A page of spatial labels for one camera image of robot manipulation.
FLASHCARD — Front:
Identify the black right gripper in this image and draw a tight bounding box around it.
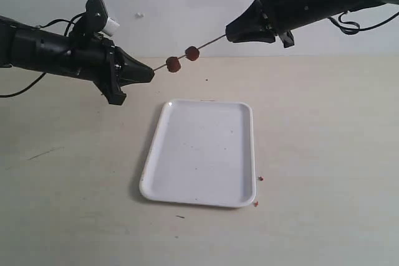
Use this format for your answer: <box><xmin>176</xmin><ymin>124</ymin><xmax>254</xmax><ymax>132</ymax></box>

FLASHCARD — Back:
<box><xmin>225</xmin><ymin>0</ymin><xmax>312</xmax><ymax>48</ymax></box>

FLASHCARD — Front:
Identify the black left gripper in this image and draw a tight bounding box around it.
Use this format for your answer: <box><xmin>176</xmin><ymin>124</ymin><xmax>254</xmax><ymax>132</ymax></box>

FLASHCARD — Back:
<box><xmin>67</xmin><ymin>34</ymin><xmax>155</xmax><ymax>105</ymax></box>

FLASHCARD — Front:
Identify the thin metal skewer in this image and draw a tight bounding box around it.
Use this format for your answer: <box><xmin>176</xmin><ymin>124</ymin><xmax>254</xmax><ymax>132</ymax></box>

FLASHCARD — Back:
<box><xmin>153</xmin><ymin>34</ymin><xmax>226</xmax><ymax>72</ymax></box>

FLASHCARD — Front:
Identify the red date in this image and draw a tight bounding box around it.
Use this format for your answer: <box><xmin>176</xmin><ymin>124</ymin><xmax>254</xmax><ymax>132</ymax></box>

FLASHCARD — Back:
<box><xmin>166</xmin><ymin>57</ymin><xmax>181</xmax><ymax>73</ymax></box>
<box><xmin>185</xmin><ymin>46</ymin><xmax>200</xmax><ymax>61</ymax></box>

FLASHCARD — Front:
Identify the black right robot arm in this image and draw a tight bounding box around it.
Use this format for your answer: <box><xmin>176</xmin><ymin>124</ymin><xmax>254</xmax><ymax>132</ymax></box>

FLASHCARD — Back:
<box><xmin>225</xmin><ymin>0</ymin><xmax>398</xmax><ymax>48</ymax></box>

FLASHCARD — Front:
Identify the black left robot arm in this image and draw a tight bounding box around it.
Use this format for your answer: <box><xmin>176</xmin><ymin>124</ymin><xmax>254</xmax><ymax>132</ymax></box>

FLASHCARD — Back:
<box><xmin>1</xmin><ymin>17</ymin><xmax>155</xmax><ymax>105</ymax></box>

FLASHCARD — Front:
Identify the white rectangular plastic tray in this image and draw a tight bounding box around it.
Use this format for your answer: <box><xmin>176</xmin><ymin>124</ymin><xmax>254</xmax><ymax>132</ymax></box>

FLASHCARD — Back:
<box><xmin>139</xmin><ymin>99</ymin><xmax>257</xmax><ymax>208</ymax></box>

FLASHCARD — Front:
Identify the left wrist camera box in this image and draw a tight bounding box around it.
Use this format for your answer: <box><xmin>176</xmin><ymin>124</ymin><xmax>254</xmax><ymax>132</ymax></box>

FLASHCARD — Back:
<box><xmin>71</xmin><ymin>0</ymin><xmax>120</xmax><ymax>38</ymax></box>

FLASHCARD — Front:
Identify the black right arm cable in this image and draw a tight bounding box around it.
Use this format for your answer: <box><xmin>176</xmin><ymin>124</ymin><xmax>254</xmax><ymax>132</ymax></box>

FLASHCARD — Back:
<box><xmin>327</xmin><ymin>10</ymin><xmax>399</xmax><ymax>34</ymax></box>

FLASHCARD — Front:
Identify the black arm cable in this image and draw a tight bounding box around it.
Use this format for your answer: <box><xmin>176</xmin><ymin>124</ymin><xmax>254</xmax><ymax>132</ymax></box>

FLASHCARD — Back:
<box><xmin>0</xmin><ymin>72</ymin><xmax>47</xmax><ymax>98</ymax></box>
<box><xmin>327</xmin><ymin>10</ymin><xmax>399</xmax><ymax>34</ymax></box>

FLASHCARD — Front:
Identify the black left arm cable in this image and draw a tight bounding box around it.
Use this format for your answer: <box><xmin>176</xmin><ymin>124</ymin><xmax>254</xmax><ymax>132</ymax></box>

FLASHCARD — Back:
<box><xmin>0</xmin><ymin>72</ymin><xmax>47</xmax><ymax>98</ymax></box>

